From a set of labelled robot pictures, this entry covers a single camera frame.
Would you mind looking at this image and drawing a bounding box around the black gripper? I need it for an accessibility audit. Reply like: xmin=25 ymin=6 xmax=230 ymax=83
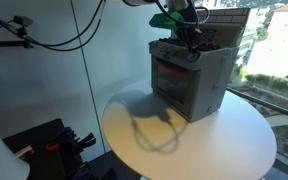
xmin=175 ymin=0 xmax=202 ymax=56

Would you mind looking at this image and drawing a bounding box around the white rounded robot base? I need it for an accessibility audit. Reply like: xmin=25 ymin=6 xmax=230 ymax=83
xmin=0 ymin=116 xmax=31 ymax=180

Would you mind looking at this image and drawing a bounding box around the grey toy oven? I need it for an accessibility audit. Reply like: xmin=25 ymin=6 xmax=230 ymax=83
xmin=148 ymin=7 xmax=252 ymax=124

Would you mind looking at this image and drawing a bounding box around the dark window railing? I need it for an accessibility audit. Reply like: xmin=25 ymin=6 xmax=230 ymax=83
xmin=226 ymin=86 xmax=288 ymax=122

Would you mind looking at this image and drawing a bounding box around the black and purple clamp tool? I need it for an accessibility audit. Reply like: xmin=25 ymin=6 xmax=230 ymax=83
xmin=45 ymin=126 xmax=97 ymax=155

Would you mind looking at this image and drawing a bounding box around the black tool cart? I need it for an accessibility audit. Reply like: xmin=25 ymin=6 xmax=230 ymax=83
xmin=2 ymin=117 xmax=118 ymax=180

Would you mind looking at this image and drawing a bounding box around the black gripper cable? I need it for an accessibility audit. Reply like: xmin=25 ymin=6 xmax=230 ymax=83
xmin=155 ymin=0 xmax=211 ymax=27

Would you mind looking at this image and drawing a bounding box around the red oven door handle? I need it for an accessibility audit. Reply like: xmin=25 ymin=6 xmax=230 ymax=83
xmin=155 ymin=59 xmax=189 ymax=76

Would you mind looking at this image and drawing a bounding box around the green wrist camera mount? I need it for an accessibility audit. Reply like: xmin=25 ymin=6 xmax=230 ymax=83
xmin=148 ymin=10 xmax=186 ymax=32

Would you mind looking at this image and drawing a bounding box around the black hanging cable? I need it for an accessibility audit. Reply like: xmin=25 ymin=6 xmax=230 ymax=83
xmin=0 ymin=0 xmax=106 ymax=53

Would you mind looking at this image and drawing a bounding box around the small black camera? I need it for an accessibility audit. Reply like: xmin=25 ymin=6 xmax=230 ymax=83
xmin=12 ymin=15 xmax=34 ymax=28

